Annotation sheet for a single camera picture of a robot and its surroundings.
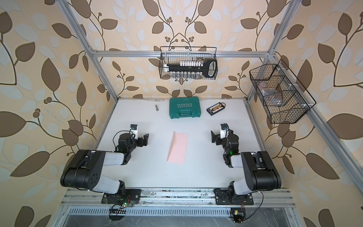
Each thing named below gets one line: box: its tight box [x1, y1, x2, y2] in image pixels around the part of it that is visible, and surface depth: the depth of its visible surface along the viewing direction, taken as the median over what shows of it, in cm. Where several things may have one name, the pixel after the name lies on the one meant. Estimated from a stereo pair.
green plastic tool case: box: [169, 96, 201, 119], surface depth 112 cm
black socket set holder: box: [163, 58, 218, 79], surface depth 86 cm
